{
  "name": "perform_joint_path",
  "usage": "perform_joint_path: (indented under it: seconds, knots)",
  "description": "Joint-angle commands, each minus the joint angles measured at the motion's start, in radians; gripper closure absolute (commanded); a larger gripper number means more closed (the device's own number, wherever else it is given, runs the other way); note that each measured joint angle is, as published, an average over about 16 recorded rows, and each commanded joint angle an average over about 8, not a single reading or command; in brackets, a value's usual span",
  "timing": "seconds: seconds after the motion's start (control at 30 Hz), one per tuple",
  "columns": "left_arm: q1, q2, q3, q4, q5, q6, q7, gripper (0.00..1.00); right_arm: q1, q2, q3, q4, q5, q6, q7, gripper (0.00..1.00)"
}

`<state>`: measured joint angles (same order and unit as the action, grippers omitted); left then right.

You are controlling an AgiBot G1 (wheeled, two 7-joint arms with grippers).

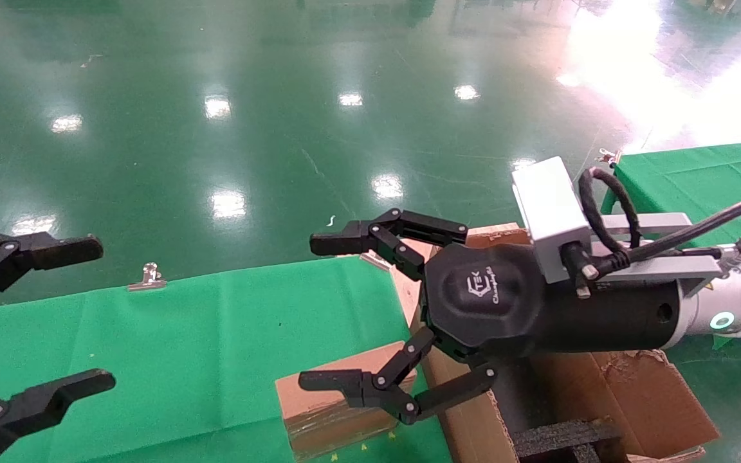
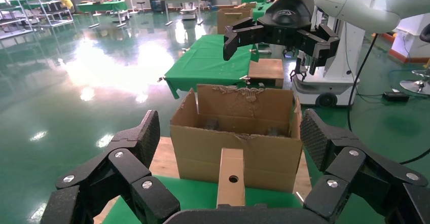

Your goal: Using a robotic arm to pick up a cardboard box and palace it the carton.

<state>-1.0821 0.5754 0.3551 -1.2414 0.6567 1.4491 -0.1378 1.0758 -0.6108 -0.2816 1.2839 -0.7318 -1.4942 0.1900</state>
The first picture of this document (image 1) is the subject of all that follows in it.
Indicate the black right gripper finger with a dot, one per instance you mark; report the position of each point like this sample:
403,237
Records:
357,387
409,225

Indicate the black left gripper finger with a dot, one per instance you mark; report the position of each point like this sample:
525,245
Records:
55,251
42,402

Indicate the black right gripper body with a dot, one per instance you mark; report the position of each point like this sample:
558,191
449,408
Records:
493,302

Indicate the small brown cardboard box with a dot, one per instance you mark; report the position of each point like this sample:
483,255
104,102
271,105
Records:
325,411

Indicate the large open cardboard carton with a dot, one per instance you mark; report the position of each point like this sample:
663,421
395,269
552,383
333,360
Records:
640,399

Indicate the silver metal binder clip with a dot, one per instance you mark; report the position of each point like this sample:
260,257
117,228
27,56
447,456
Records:
148,278
374,260
610,156

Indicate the large green tablecloth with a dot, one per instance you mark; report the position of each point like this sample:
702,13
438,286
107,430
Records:
184,347

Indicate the black flat foam insert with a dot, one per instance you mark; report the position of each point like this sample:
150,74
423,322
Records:
563,440

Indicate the green tablecloth with hanging corner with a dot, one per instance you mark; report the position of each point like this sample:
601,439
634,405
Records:
692,180

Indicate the silver camera mount bracket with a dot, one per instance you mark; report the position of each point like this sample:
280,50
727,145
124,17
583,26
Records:
660,267

